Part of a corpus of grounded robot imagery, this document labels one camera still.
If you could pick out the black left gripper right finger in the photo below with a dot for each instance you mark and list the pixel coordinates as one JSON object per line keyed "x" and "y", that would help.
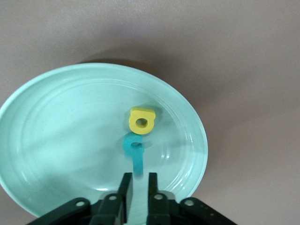
{"x": 153, "y": 192}

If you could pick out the teal foam letter c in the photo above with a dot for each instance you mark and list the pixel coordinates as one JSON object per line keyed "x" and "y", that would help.
{"x": 126, "y": 145}

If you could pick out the brown table cover sheet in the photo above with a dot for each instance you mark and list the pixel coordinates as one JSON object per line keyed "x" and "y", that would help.
{"x": 211, "y": 35}

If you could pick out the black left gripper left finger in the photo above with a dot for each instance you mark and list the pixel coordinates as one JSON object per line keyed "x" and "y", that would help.
{"x": 126, "y": 187}

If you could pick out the pale green plate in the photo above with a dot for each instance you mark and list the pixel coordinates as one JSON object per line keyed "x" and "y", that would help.
{"x": 58, "y": 131}

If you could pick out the yellow foam letter d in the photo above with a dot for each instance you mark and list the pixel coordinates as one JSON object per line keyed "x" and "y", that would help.
{"x": 136, "y": 114}

